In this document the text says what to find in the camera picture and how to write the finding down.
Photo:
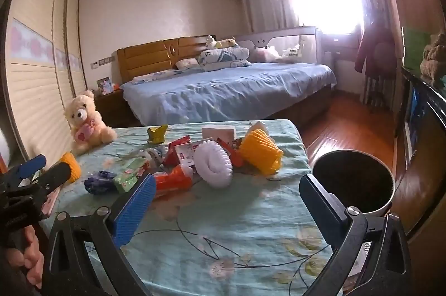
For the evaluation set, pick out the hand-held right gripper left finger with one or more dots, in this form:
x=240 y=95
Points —
x=136 y=208

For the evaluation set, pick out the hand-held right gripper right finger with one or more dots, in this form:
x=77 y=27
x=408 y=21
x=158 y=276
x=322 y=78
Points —
x=324 y=210

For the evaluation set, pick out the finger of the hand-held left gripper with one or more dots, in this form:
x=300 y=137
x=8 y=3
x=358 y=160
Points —
x=31 y=165
x=55 y=174

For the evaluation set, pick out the black and white trash bin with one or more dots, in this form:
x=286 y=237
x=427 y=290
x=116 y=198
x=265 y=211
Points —
x=352 y=177

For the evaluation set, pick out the orange snack wrapper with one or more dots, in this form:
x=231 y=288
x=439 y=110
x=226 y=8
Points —
x=172 y=181

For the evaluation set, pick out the printed paper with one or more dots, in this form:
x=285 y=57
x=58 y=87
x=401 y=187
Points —
x=153 y=154

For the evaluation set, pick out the yellow snack wrapper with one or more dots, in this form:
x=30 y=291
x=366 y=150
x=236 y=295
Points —
x=156 y=135

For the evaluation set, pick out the person's left hand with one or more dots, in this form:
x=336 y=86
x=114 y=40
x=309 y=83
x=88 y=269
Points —
x=31 y=254

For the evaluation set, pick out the small yellow foam net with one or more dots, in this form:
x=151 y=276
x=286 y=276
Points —
x=73 y=168

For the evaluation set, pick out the pink flat packet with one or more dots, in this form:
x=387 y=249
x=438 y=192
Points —
x=50 y=203

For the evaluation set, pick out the green snack wrapper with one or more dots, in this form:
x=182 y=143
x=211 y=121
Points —
x=129 y=175

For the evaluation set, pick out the blue crumpled wrapper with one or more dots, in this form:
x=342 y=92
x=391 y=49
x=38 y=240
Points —
x=99 y=182

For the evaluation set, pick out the cream teddy bear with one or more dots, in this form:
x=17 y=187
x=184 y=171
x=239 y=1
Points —
x=87 y=121

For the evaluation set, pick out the cream louvred wardrobe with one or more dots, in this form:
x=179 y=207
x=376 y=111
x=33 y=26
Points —
x=31 y=90

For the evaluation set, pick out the white red label packet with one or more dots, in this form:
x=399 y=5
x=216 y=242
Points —
x=186 y=153

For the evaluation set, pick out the large yellow foam net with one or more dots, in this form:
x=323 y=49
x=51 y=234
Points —
x=259 y=153

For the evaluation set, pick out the wooden nightstand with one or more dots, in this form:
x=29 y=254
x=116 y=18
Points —
x=111 y=107

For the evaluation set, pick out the white foam net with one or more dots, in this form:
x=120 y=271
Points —
x=217 y=177

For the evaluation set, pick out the green floral tablecloth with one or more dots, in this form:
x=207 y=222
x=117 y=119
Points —
x=226 y=229

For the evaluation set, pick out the dark red snack wrapper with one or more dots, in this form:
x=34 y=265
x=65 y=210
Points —
x=234 y=151

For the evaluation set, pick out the white foam block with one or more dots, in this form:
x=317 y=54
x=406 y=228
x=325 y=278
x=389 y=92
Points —
x=219 y=132

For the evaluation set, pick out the blue picture board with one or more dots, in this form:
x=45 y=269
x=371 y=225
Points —
x=414 y=118

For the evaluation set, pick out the flat blue pillow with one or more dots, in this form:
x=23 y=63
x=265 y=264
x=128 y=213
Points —
x=153 y=76

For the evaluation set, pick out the black tv cabinet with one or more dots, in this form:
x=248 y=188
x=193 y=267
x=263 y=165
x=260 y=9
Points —
x=432 y=128

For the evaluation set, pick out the wooden headboard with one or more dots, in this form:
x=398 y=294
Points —
x=146 y=59

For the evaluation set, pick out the bed with blue sheet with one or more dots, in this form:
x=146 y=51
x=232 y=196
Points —
x=226 y=90

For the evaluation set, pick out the small printed pillow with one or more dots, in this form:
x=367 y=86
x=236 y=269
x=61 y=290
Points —
x=186 y=64

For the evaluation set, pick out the white plush with black print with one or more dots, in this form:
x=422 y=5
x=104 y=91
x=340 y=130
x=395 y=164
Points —
x=292 y=52

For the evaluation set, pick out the pink bag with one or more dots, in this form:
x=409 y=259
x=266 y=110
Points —
x=263 y=54

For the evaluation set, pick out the window desk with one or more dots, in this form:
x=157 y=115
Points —
x=339 y=41

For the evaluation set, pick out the dark red coat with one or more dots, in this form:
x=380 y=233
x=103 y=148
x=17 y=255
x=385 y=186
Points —
x=374 y=48

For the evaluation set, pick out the folded printed duvet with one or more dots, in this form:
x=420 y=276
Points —
x=223 y=55

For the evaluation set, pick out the white plush toy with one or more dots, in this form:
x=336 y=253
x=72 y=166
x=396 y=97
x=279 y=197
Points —
x=210 y=42

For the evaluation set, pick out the brown plush toy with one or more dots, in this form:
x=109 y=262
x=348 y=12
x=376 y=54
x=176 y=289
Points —
x=433 y=62

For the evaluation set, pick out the stack of green boxes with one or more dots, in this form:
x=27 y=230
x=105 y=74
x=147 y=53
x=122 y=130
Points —
x=416 y=48

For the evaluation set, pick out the yellow plush toy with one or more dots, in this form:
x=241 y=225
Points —
x=226 y=43

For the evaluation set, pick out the photo frame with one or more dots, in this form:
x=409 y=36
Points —
x=104 y=86

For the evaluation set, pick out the wall switch panel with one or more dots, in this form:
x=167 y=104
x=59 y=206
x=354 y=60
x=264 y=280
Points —
x=106 y=60

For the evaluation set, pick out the grey bed rail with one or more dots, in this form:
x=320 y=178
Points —
x=306 y=38

